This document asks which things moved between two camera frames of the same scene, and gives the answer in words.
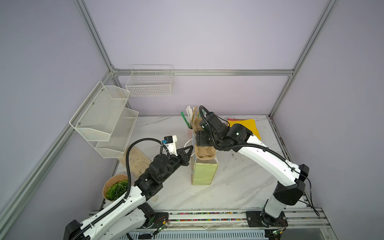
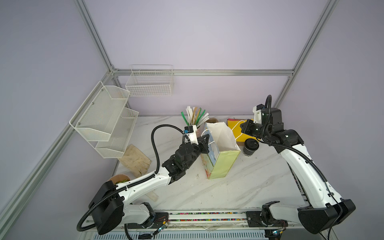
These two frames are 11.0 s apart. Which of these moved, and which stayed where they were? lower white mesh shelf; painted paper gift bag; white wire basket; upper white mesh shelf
Moved: painted paper gift bag
Stayed: upper white mesh shelf; white wire basket; lower white mesh shelf
